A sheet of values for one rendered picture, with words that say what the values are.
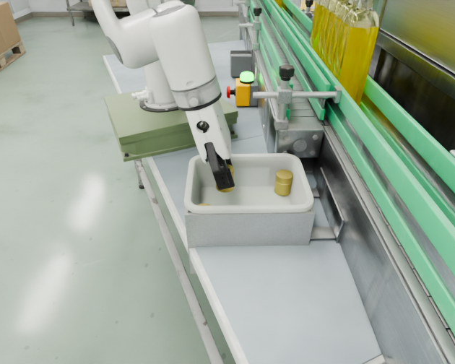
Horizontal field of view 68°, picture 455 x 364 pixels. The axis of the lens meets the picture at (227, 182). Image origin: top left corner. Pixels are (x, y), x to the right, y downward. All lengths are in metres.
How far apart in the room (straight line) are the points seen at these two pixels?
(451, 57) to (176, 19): 0.47
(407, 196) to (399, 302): 0.13
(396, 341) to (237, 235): 0.28
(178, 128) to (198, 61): 0.37
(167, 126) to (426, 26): 0.58
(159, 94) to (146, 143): 0.16
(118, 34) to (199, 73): 0.13
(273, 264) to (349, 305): 0.13
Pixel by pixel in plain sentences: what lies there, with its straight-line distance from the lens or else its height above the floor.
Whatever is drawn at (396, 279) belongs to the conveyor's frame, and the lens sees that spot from 0.47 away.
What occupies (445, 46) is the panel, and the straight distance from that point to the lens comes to 0.75.
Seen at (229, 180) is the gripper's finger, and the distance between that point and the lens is 0.61.
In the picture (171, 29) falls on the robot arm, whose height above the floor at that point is 1.10.
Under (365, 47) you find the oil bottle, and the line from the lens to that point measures 0.74.
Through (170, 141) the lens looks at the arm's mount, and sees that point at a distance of 0.87.
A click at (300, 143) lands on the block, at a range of 0.71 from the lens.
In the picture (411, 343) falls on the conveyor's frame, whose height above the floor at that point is 0.84.
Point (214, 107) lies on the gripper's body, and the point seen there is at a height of 0.99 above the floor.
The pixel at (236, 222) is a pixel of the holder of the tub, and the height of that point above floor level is 0.81.
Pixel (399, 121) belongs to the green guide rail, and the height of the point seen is 0.95.
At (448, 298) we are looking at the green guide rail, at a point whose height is 0.91.
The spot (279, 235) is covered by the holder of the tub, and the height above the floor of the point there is 0.78.
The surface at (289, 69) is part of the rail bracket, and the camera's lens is 0.65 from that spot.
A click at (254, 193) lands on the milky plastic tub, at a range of 0.70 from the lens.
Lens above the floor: 1.21
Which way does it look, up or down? 37 degrees down
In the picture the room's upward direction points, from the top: straight up
